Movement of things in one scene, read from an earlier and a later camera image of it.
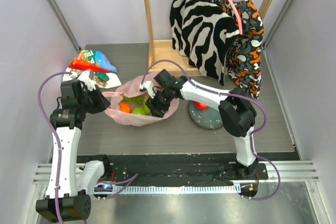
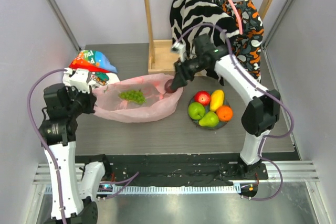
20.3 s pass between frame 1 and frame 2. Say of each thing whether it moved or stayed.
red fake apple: moved
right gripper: moved
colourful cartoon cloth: stayed
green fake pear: moved
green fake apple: moved
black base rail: stayed
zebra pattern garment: stayed
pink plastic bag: moved
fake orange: moved
